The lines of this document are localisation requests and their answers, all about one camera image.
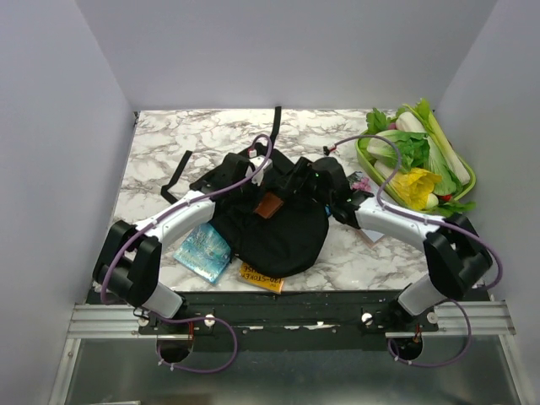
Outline yellow flower vegetable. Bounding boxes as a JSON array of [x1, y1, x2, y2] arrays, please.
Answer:
[[391, 168, 442, 211]]

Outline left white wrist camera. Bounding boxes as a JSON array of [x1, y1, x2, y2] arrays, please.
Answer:
[[246, 155, 273, 186]]

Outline brown leather wallet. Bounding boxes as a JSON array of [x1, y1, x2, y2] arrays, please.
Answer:
[[254, 192, 284, 219]]

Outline green vegetable tray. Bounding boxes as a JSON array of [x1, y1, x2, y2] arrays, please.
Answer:
[[356, 134, 476, 217]]

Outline aluminium mounting rail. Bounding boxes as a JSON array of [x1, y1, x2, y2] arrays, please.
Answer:
[[67, 301, 516, 340]]

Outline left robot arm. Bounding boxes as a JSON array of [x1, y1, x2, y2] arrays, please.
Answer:
[[93, 148, 273, 333]]

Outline green celery stalk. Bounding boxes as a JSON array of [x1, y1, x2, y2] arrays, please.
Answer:
[[404, 99, 471, 186]]

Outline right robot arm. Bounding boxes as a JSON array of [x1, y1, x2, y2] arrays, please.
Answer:
[[283, 157, 493, 331]]

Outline napa cabbage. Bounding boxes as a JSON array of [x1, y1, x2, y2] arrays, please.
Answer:
[[367, 130, 429, 173]]

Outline black backpack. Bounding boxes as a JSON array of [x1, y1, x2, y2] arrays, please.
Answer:
[[159, 105, 330, 279]]

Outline orange treehouse book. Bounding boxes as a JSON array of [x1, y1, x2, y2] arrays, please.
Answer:
[[239, 262, 284, 294]]

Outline teal fantasy book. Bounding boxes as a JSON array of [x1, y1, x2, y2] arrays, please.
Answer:
[[173, 224, 231, 284]]

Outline white daikon radish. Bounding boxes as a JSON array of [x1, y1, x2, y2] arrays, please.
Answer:
[[396, 111, 426, 133]]

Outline white book pink flowers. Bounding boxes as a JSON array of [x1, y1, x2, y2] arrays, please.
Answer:
[[348, 171, 384, 248]]

